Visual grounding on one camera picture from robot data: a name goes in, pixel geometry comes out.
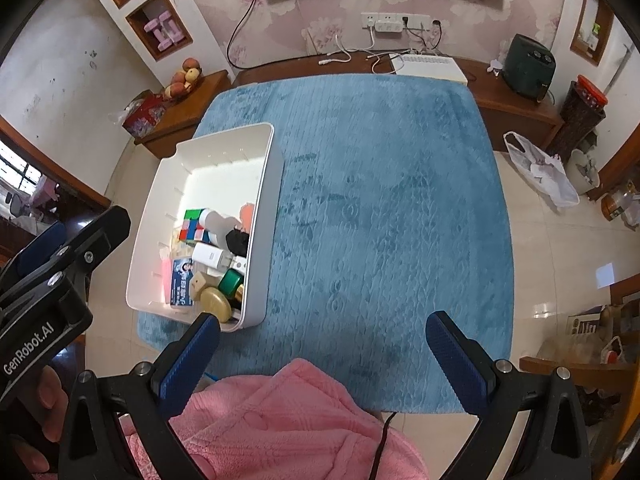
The white tube bottle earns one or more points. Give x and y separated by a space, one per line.
217 222

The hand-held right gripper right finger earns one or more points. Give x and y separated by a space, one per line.
457 360

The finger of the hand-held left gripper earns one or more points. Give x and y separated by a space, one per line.
100 240
40 245

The white cube charger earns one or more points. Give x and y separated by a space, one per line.
210 255

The white wall sockets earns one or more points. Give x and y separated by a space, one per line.
415 19

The clear floss box blue label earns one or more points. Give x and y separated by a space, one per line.
182 282

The bowl of fruit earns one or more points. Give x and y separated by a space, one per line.
182 80

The wooden side cabinet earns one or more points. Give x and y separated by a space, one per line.
200 100

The green spray bottle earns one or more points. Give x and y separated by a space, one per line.
595 35

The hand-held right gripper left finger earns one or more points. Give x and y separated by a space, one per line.
192 355

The colourful puzzle cube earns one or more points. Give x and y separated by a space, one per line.
192 225

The amber oil bottle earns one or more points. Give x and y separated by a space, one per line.
612 207

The red tissue box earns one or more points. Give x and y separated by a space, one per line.
145 115

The green perfume bottle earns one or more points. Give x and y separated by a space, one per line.
231 282

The beige small box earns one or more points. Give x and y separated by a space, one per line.
200 282

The long curved stick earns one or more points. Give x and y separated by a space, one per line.
619 75

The white bucket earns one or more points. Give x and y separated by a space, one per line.
585 172

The pink dumbbell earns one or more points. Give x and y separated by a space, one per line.
156 35
171 28

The white power strip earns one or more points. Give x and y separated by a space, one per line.
388 26

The long wooden television bench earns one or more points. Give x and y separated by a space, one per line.
510 105

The gold round compact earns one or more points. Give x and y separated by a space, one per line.
217 302

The clear plastic case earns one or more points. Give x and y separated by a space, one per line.
181 250

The pink fleece robe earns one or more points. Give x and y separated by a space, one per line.
280 410

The black plug charger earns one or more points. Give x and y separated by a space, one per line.
237 242

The dark green countertop appliance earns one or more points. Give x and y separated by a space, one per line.
529 67

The white router box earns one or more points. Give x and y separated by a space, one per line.
430 69

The white plastic bag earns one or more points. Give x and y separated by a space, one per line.
545 170

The white plastic storage bin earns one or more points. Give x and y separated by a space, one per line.
220 165

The person's left hand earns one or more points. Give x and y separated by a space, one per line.
50 400

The pink round compact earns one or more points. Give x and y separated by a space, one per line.
247 217

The dark basket with red lid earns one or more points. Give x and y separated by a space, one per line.
577 120

